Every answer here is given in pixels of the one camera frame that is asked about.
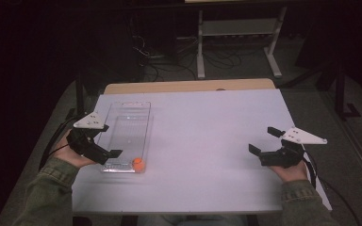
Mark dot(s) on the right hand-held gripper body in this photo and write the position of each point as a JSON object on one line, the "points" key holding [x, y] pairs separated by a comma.
{"points": [[284, 155]]}

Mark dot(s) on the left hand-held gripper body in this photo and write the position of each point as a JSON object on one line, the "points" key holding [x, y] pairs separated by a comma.
{"points": [[86, 146]]}

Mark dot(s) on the clear plastic tray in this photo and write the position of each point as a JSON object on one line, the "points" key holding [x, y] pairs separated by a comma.
{"points": [[127, 135]]}

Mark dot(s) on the orange ball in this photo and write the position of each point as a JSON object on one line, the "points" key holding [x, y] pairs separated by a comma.
{"points": [[138, 164]]}

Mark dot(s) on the person's left hand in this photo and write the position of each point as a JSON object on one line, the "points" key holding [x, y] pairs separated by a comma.
{"points": [[70, 155]]}

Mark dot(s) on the person's right hand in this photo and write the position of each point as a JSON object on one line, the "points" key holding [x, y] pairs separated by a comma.
{"points": [[292, 172]]}

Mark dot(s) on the black metal stand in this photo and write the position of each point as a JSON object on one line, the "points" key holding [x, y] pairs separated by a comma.
{"points": [[340, 94], [79, 94]]}

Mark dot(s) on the wooden table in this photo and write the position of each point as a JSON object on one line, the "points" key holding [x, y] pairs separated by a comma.
{"points": [[188, 86]]}

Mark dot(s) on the white metal stand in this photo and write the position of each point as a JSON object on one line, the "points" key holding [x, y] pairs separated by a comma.
{"points": [[238, 27]]}

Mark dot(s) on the metal frame rail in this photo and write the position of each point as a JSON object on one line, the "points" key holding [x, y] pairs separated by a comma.
{"points": [[355, 141]]}

